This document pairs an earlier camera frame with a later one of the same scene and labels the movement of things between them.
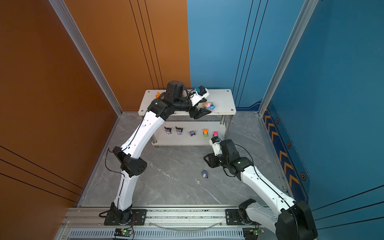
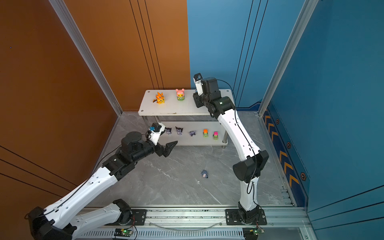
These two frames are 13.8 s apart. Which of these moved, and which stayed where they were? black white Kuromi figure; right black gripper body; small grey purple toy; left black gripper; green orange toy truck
Moved: left black gripper; right black gripper body
Stayed: small grey purple toy; green orange toy truck; black white Kuromi figure
